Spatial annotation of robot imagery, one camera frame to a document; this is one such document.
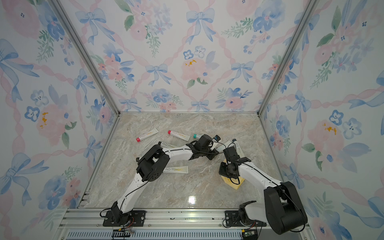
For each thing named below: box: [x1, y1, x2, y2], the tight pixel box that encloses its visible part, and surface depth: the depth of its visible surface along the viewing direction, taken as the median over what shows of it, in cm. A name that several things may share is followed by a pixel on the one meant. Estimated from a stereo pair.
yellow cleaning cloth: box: [221, 175, 245, 190], surface depth 80 cm
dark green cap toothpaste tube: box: [162, 166, 189, 174], surface depth 91 cm
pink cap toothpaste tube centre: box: [167, 130, 191, 142], surface depth 108 cm
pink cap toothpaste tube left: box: [136, 128, 159, 142], surface depth 106 cm
